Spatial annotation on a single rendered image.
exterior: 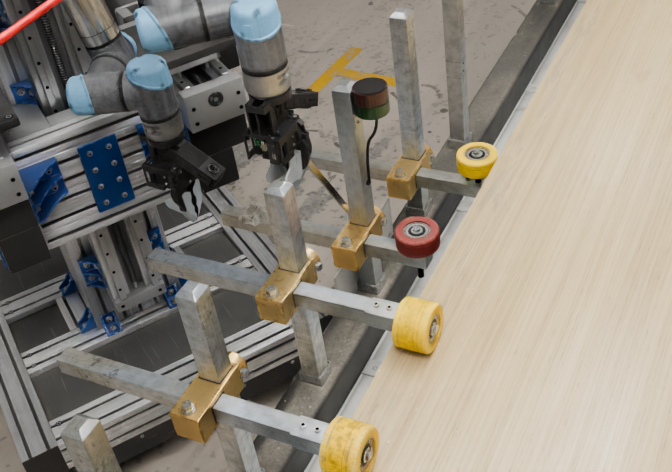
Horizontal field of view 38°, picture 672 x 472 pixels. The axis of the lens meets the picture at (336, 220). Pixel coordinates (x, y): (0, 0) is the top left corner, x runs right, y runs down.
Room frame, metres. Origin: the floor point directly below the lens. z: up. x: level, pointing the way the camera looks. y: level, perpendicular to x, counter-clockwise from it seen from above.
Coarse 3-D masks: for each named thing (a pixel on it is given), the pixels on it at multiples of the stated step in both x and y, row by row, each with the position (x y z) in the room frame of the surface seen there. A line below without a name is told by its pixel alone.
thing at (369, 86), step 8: (360, 80) 1.42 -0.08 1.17; (368, 80) 1.42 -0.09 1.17; (376, 80) 1.41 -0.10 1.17; (360, 88) 1.40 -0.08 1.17; (368, 88) 1.39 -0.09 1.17; (376, 88) 1.39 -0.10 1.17; (384, 88) 1.39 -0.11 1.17; (360, 120) 1.42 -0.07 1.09; (376, 120) 1.39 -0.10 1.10; (376, 128) 1.40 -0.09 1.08; (368, 144) 1.41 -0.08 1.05; (368, 152) 1.41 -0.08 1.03; (368, 160) 1.41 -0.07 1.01; (368, 168) 1.41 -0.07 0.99; (368, 176) 1.41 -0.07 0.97; (368, 184) 1.41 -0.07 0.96
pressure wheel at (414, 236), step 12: (420, 216) 1.36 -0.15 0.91; (396, 228) 1.34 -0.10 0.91; (408, 228) 1.33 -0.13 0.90; (420, 228) 1.32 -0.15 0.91; (432, 228) 1.32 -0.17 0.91; (396, 240) 1.31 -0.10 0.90; (408, 240) 1.30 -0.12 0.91; (420, 240) 1.29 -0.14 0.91; (432, 240) 1.29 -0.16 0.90; (408, 252) 1.29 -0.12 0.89; (420, 252) 1.28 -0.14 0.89; (432, 252) 1.29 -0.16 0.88; (420, 276) 1.32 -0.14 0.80
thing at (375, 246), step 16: (224, 208) 1.54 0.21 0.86; (240, 208) 1.53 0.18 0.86; (224, 224) 1.52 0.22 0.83; (240, 224) 1.50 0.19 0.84; (304, 224) 1.45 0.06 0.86; (320, 224) 1.44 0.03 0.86; (304, 240) 1.43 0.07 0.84; (320, 240) 1.41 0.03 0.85; (368, 240) 1.37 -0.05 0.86; (384, 240) 1.36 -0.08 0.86; (384, 256) 1.34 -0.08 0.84; (400, 256) 1.33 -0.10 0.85; (432, 256) 1.32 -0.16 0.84
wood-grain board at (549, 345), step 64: (640, 0) 2.04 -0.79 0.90; (576, 64) 1.80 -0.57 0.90; (640, 64) 1.76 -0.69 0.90; (576, 128) 1.56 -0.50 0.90; (640, 128) 1.53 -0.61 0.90; (512, 192) 1.39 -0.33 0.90; (576, 192) 1.36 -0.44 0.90; (640, 192) 1.33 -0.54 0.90; (448, 256) 1.25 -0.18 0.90; (512, 256) 1.22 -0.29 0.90; (576, 256) 1.20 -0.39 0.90; (640, 256) 1.17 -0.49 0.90; (448, 320) 1.09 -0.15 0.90; (512, 320) 1.07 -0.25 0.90; (576, 320) 1.05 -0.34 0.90; (640, 320) 1.03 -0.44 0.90; (384, 384) 0.98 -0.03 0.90; (448, 384) 0.96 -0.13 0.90; (512, 384) 0.94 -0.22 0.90; (576, 384) 0.92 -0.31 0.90; (640, 384) 0.91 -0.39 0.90; (384, 448) 0.87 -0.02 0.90; (448, 448) 0.85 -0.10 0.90; (512, 448) 0.83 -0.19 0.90; (576, 448) 0.81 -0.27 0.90; (640, 448) 0.80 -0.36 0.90
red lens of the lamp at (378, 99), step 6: (354, 84) 1.41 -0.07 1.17; (384, 90) 1.38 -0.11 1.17; (354, 96) 1.39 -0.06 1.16; (360, 96) 1.38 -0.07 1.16; (366, 96) 1.37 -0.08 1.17; (372, 96) 1.37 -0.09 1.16; (378, 96) 1.37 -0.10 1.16; (384, 96) 1.38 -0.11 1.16; (354, 102) 1.39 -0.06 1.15; (360, 102) 1.38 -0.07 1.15; (366, 102) 1.37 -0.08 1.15; (372, 102) 1.37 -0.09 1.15; (378, 102) 1.37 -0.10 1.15; (384, 102) 1.38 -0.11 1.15
